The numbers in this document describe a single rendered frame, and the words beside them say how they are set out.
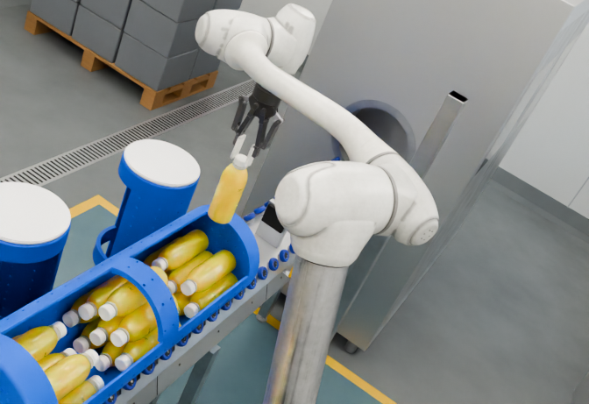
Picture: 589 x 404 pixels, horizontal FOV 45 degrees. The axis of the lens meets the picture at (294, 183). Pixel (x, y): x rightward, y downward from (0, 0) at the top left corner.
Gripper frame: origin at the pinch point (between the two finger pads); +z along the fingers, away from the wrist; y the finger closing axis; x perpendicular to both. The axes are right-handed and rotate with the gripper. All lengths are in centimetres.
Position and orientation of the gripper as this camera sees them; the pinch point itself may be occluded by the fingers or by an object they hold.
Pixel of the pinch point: (244, 151)
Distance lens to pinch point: 191.0
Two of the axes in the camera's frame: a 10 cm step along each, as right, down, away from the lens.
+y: -8.1, -5.3, 2.5
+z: -3.6, 7.9, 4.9
